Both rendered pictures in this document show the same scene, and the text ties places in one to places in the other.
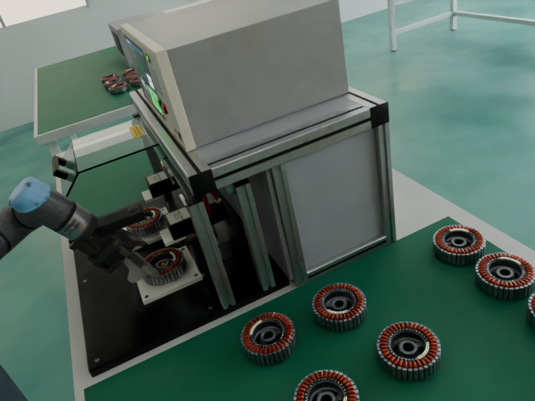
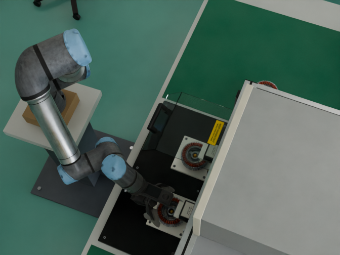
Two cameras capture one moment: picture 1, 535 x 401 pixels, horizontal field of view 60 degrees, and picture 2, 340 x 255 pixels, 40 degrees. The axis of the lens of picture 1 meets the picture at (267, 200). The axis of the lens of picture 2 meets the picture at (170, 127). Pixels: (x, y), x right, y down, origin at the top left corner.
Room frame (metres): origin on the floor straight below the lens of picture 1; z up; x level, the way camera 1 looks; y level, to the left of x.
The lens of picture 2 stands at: (0.63, -0.05, 2.55)
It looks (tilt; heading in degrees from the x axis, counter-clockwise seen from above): 65 degrees down; 45
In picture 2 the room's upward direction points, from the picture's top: 5 degrees counter-clockwise
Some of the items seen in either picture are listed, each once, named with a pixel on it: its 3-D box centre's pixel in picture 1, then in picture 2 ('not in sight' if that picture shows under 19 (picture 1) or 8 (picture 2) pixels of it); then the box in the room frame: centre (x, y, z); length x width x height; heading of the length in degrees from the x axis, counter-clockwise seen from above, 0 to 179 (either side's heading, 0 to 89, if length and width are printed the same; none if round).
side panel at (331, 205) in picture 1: (337, 205); not in sight; (0.86, -0.15, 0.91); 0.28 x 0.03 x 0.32; 107
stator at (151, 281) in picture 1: (163, 266); (171, 211); (0.94, 0.29, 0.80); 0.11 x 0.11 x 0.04
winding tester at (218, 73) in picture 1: (227, 56); (282, 182); (1.14, 0.02, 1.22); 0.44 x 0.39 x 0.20; 17
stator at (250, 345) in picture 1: (268, 337); not in sight; (0.66, 0.06, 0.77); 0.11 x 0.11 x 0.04
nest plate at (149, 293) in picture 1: (166, 273); (171, 213); (0.94, 0.29, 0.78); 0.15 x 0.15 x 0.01; 17
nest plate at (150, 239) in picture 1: (147, 228); (195, 158); (1.17, 0.36, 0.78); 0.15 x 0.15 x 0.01; 17
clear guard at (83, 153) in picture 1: (119, 150); (197, 133); (1.17, 0.36, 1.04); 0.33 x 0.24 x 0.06; 107
